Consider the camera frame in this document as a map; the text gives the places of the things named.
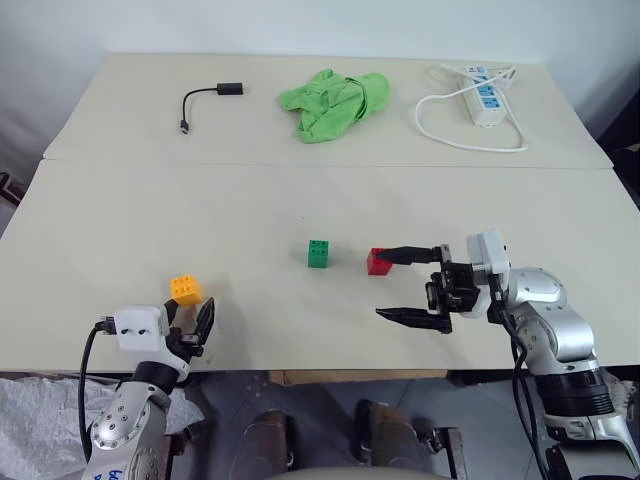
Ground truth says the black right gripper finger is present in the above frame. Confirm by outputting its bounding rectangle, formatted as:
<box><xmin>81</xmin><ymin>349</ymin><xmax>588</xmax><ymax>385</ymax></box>
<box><xmin>375</xmin><ymin>245</ymin><xmax>443</xmax><ymax>267</ymax></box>
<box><xmin>375</xmin><ymin>306</ymin><xmax>454</xmax><ymax>336</ymax></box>

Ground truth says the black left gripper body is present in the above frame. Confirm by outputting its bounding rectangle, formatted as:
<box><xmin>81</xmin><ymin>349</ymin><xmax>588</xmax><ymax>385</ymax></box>
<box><xmin>161</xmin><ymin>322</ymin><xmax>206</xmax><ymax>374</ymax></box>

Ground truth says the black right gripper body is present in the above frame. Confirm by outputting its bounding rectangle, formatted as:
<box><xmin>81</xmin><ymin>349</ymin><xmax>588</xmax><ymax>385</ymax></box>
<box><xmin>424</xmin><ymin>243</ymin><xmax>484</xmax><ymax>321</ymax></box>

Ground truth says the yellow toy brick cube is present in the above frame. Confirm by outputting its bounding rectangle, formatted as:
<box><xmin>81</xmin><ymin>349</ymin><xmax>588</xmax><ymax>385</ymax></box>
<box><xmin>169</xmin><ymin>274</ymin><xmax>205</xmax><ymax>307</ymax></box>

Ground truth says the red toy brick cube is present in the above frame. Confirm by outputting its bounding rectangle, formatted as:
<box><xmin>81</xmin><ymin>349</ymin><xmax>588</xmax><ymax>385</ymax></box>
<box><xmin>366</xmin><ymin>247</ymin><xmax>394</xmax><ymax>277</ymax></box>

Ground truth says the green toy brick cube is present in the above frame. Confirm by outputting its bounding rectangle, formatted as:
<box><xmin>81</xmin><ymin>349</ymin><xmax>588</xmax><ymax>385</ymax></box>
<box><xmin>306</xmin><ymin>239</ymin><xmax>331</xmax><ymax>269</ymax></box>

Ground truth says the dark rounded robot foot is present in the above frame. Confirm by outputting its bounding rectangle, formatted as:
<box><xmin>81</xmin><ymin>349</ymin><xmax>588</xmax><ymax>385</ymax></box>
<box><xmin>243</xmin><ymin>408</ymin><xmax>297</xmax><ymax>472</ymax></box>
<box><xmin>353</xmin><ymin>398</ymin><xmax>417</xmax><ymax>467</ymax></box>

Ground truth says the white plastic sheet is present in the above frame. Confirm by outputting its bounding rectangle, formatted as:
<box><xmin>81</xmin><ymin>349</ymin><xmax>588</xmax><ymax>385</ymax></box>
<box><xmin>0</xmin><ymin>372</ymin><xmax>206</xmax><ymax>480</ymax></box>

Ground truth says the white power strip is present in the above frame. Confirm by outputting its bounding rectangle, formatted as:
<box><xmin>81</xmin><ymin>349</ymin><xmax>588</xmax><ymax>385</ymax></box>
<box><xmin>415</xmin><ymin>64</ymin><xmax>530</xmax><ymax>153</ymax></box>
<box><xmin>461</xmin><ymin>63</ymin><xmax>507</xmax><ymax>128</ymax></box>

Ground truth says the crumpled green cloth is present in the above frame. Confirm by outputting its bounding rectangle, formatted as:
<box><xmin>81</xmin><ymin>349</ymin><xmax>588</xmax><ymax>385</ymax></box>
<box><xmin>276</xmin><ymin>68</ymin><xmax>393</xmax><ymax>146</ymax></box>

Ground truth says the white bubble wrap piece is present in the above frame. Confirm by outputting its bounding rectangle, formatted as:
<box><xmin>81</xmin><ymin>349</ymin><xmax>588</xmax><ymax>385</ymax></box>
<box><xmin>606</xmin><ymin>375</ymin><xmax>640</xmax><ymax>417</ymax></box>

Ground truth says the dark reddish background object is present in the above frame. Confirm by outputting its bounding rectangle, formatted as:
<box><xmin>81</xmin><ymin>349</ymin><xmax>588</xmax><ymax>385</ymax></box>
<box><xmin>0</xmin><ymin>171</ymin><xmax>24</xmax><ymax>208</ymax></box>

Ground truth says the black background furniture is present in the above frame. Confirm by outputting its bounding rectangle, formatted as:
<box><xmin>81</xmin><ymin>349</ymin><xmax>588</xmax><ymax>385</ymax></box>
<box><xmin>581</xmin><ymin>82</ymin><xmax>640</xmax><ymax>211</ymax></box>

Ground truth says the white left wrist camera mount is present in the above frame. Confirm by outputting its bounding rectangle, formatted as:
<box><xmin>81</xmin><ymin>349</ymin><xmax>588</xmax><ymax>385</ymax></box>
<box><xmin>113</xmin><ymin>305</ymin><xmax>171</xmax><ymax>352</ymax></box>

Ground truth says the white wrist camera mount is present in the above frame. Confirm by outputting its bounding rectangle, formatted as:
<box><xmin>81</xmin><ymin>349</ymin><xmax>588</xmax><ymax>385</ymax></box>
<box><xmin>113</xmin><ymin>305</ymin><xmax>171</xmax><ymax>352</ymax></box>
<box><xmin>465</xmin><ymin>228</ymin><xmax>512</xmax><ymax>320</ymax></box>

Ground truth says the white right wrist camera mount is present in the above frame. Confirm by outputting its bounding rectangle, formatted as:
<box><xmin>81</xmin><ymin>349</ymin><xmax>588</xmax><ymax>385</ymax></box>
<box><xmin>465</xmin><ymin>228</ymin><xmax>512</xmax><ymax>320</ymax></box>

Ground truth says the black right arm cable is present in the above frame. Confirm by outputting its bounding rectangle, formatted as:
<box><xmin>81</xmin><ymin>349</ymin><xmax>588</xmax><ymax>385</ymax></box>
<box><xmin>487</xmin><ymin>273</ymin><xmax>554</xmax><ymax>480</ymax></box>

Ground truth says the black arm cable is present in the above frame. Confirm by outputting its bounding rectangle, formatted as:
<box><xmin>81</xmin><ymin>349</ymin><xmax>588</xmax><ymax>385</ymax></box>
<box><xmin>77</xmin><ymin>315</ymin><xmax>119</xmax><ymax>465</ymax></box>
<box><xmin>487</xmin><ymin>273</ymin><xmax>554</xmax><ymax>480</ymax></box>

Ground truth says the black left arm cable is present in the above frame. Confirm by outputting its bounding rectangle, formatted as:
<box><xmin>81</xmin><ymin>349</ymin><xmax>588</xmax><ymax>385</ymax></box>
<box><xmin>77</xmin><ymin>315</ymin><xmax>119</xmax><ymax>465</ymax></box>

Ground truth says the black metal floor bracket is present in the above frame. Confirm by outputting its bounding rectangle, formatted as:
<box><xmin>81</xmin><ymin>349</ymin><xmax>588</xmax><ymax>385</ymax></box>
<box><xmin>419</xmin><ymin>424</ymin><xmax>470</xmax><ymax>480</ymax></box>

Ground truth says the black USB adapter cable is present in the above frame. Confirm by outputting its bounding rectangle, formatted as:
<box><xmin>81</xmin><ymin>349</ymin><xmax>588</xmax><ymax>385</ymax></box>
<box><xmin>177</xmin><ymin>80</ymin><xmax>246</xmax><ymax>137</ymax></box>

